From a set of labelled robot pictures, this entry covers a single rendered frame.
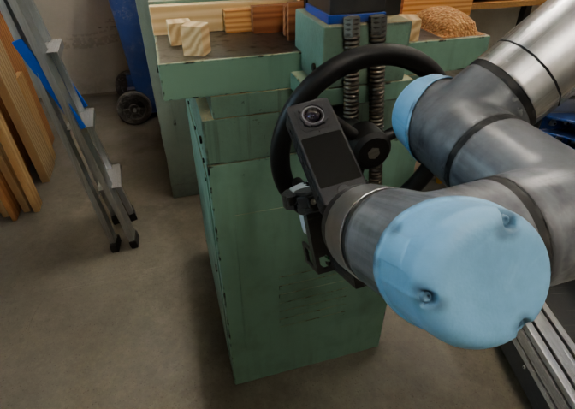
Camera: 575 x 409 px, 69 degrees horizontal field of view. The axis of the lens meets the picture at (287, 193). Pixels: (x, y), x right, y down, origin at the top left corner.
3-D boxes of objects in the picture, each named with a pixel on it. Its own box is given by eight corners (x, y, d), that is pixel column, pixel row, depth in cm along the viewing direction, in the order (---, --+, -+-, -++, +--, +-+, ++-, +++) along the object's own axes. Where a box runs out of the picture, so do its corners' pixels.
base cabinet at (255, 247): (233, 388, 115) (204, 168, 75) (205, 251, 161) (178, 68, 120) (380, 347, 126) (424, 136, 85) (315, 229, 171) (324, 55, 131)
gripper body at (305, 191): (301, 260, 46) (334, 296, 35) (286, 185, 45) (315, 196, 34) (364, 244, 48) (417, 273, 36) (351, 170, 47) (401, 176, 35)
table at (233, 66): (165, 127, 59) (157, 85, 55) (157, 62, 83) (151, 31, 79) (519, 84, 73) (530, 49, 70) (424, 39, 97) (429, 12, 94)
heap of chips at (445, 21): (443, 38, 75) (447, 16, 73) (404, 21, 86) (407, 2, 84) (485, 34, 77) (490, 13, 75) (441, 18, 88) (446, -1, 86)
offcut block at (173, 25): (194, 44, 72) (191, 21, 70) (171, 46, 71) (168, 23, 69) (191, 38, 75) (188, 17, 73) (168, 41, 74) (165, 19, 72)
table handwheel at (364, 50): (459, 9, 50) (469, 186, 68) (382, -15, 66) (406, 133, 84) (241, 108, 49) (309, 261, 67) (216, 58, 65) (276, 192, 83)
